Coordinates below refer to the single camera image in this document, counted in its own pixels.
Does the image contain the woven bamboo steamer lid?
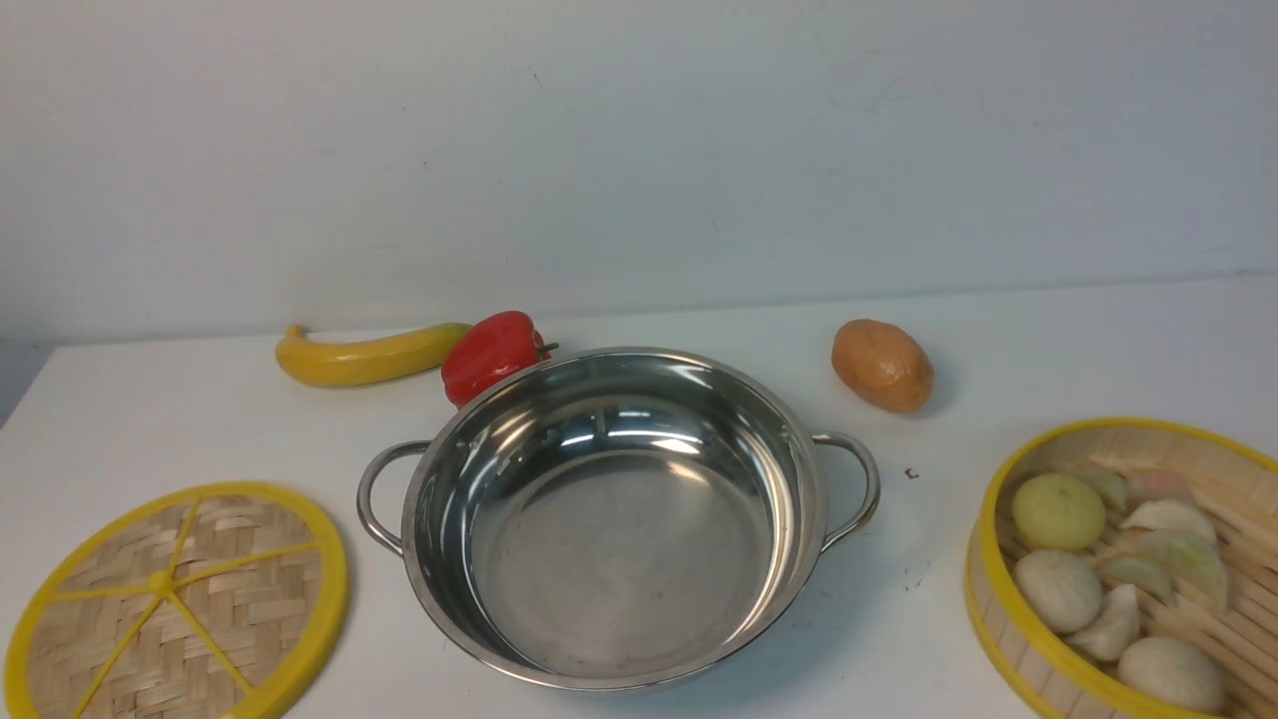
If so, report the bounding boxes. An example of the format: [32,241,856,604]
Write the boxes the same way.
[4,481,350,718]

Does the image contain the bamboo steamer basket yellow rim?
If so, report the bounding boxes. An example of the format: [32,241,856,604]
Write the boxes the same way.
[964,418,1277,718]

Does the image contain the stainless steel pot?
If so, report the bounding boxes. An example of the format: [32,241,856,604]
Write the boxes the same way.
[357,347,882,693]

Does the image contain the red bell pepper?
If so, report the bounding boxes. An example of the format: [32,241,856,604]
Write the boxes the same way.
[441,312,558,409]

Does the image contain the brown potato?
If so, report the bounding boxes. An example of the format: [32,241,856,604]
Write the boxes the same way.
[831,319,935,414]

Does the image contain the yellow banana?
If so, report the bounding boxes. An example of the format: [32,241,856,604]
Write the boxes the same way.
[275,323,472,388]

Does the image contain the yellow-green round bun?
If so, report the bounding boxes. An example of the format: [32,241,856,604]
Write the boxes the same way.
[1010,473,1105,552]

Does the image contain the white round bun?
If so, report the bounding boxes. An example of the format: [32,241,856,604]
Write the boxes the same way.
[1010,550,1104,633]
[1117,636,1226,714]

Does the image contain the pale green dumpling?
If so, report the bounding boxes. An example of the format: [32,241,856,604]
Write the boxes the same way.
[1074,467,1130,515]

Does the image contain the pink dumpling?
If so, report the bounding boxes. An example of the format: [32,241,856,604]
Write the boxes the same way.
[1126,469,1196,508]

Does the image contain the green dumpling small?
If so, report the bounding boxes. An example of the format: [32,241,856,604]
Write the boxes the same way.
[1094,554,1176,604]

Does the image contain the white dumpling top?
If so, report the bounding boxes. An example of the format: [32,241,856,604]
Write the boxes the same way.
[1120,497,1217,543]

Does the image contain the white dumpling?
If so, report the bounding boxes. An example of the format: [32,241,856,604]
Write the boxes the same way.
[1063,584,1141,663]
[1120,497,1217,543]

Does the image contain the green dumpling large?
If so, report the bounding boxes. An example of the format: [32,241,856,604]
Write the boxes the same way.
[1134,529,1231,610]

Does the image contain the white round bun front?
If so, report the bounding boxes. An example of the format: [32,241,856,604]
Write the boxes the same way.
[1117,636,1226,714]

